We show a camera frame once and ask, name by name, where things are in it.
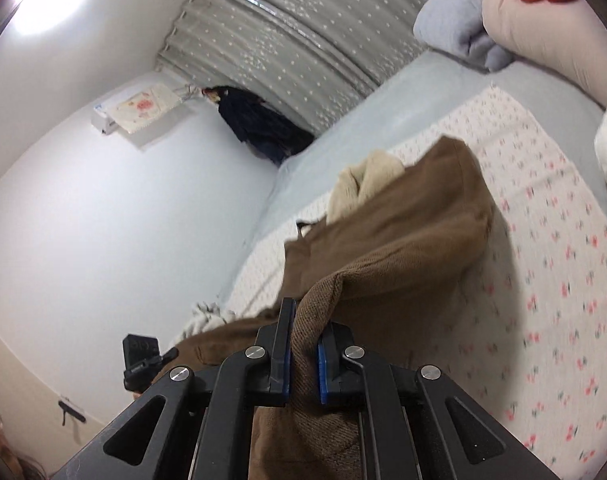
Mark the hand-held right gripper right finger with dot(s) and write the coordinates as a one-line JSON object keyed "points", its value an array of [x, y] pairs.
{"points": [[325, 362]]}

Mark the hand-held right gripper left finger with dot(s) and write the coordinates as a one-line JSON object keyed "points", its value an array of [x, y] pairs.
{"points": [[283, 360]]}

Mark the brown coat with fleece collar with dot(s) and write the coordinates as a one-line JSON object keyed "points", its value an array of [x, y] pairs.
{"points": [[408, 240]]}

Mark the cream fleece garment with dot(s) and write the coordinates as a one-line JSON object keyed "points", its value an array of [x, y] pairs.
{"points": [[203, 320]]}

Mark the dark hanging garment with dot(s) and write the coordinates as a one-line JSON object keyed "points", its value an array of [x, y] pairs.
{"points": [[258, 120]]}

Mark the floral cherry print sheet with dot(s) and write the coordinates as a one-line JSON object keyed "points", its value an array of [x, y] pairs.
{"points": [[533, 240]]}

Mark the white air conditioner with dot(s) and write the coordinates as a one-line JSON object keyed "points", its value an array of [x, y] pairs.
{"points": [[101, 119]]}

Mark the floral cover cloth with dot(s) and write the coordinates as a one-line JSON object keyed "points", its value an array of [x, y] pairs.
{"points": [[143, 106]]}

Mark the grey bed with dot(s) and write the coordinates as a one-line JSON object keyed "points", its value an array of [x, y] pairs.
{"points": [[358, 105]]}

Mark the grey star print curtain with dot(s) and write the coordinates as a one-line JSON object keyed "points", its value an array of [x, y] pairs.
{"points": [[303, 25]]}

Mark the folded grey-blue blanket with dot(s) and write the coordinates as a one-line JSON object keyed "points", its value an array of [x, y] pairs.
{"points": [[448, 20]]}

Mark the pink pillow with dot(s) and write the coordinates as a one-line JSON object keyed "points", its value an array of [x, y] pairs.
{"points": [[543, 35]]}

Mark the black wall hook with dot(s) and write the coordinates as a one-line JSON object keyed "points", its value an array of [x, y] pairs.
{"points": [[72, 410]]}

